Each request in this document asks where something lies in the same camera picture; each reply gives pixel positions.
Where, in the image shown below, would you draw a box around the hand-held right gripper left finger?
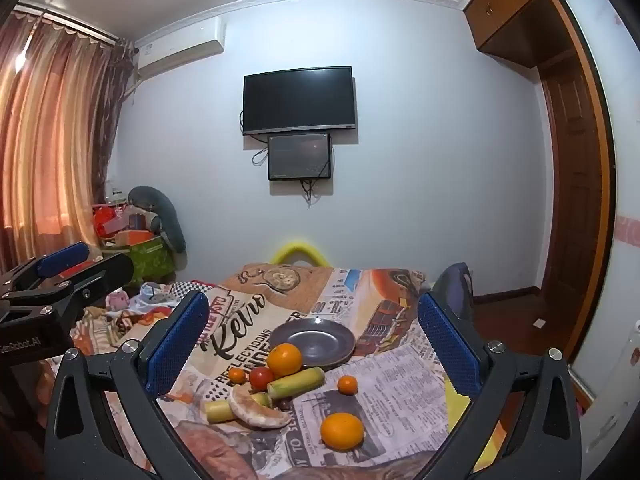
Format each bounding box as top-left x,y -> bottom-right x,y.
44,290 -> 211,480

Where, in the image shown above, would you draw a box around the large orange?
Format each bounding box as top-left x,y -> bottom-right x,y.
320,412 -> 365,450
266,342 -> 304,377

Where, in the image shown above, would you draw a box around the green patterned box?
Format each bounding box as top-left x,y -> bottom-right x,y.
100,235 -> 175,286

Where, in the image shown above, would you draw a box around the printed tablecloth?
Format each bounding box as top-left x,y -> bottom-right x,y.
70,262 -> 473,480

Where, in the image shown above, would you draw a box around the pile of red boxes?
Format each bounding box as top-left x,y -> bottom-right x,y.
92,202 -> 161,247

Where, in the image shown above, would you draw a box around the wooden overhead cabinet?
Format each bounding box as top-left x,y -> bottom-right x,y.
462,0 -> 581,68

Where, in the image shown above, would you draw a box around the black wall television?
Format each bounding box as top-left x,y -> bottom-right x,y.
243,66 -> 357,136

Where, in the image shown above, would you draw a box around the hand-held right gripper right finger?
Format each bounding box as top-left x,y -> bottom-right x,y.
417,292 -> 583,480

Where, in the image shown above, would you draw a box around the short yellow banana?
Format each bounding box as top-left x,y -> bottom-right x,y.
204,399 -> 237,423

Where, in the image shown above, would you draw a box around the red tomato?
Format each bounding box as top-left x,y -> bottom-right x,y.
249,366 -> 275,391

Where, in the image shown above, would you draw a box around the brown wooden door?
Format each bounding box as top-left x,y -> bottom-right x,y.
539,55 -> 615,361

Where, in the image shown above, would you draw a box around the small black wall monitor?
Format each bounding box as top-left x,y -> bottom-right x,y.
267,132 -> 332,181

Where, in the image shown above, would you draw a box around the long yellow banana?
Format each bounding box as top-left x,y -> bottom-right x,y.
267,366 -> 326,401

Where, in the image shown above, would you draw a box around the colourful clothes pile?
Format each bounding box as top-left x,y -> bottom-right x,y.
105,280 -> 213,323

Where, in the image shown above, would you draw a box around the yellow cloth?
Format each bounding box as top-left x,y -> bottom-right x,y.
442,380 -> 472,432

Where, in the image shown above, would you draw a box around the black monitor cable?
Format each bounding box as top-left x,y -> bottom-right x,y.
299,179 -> 322,207

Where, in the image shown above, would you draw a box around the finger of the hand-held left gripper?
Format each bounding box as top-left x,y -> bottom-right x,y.
0,241 -> 92,303
10,252 -> 136,321

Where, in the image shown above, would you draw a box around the white air conditioner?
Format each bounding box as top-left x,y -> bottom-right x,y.
135,16 -> 226,78

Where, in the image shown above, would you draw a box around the frosted sliding wardrobe door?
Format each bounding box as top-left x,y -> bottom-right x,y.
557,0 -> 640,411

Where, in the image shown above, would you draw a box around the grey plate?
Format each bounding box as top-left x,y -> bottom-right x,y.
270,318 -> 357,367

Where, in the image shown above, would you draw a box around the blue chair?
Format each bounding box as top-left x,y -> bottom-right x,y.
431,262 -> 473,322

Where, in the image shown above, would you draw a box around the beige flatbread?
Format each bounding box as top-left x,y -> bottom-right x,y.
228,385 -> 292,430

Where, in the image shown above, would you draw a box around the yellow chair back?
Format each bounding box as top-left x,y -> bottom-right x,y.
271,241 -> 328,267

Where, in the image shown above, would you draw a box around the orange brown curtain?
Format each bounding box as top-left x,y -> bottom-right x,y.
0,5 -> 135,273

